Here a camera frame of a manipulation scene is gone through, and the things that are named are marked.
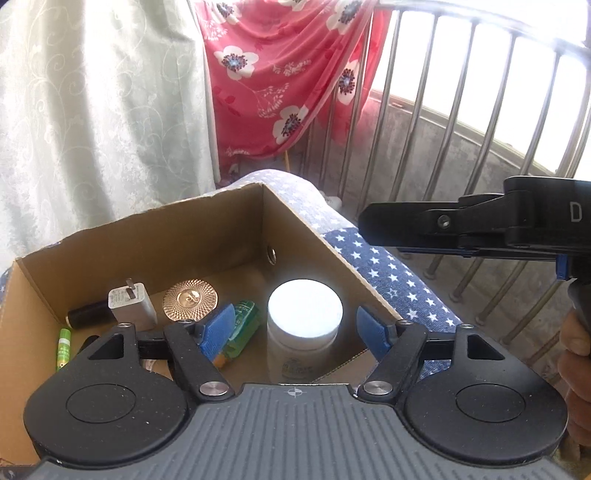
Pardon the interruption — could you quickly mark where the brown cardboard box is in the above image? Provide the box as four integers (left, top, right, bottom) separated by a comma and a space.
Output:
0, 182, 402, 467

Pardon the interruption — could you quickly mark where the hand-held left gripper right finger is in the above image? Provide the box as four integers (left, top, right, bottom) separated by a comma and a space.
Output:
356, 306, 506, 402

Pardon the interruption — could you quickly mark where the person's right hand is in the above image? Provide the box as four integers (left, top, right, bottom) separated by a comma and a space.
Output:
557, 310, 591, 446

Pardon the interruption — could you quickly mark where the dark jar with gold lid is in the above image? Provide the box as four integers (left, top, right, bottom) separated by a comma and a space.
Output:
163, 278, 219, 322

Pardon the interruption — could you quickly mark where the white pill bottle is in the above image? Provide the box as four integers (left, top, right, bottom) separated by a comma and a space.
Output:
267, 279, 344, 384

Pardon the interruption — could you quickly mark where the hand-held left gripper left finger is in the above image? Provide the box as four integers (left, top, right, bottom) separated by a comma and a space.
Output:
85, 304, 235, 401

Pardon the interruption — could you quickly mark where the green lip balm tube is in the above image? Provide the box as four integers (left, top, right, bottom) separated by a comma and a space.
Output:
56, 328, 74, 373

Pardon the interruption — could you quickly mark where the green dropper bottle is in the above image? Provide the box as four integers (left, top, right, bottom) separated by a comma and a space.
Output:
213, 300, 259, 368

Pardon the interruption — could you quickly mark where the white charger plug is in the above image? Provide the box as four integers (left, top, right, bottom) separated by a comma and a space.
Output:
107, 278, 158, 332

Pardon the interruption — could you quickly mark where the black lipstick tube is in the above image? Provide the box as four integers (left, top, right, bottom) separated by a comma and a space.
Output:
67, 300, 112, 329

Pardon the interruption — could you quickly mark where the metal railing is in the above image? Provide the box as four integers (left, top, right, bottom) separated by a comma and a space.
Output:
295, 0, 591, 370

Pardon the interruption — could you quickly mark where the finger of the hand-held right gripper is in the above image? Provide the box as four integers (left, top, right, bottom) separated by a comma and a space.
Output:
398, 246, 561, 261
358, 194, 509, 252

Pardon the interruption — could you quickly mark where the blue white star blanket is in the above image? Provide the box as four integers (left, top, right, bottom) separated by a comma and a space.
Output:
0, 170, 462, 386

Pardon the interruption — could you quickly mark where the white patterned curtain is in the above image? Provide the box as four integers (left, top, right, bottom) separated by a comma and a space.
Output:
0, 0, 222, 268

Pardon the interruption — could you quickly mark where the red floral cloth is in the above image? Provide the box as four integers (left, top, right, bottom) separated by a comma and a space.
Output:
190, 0, 393, 162

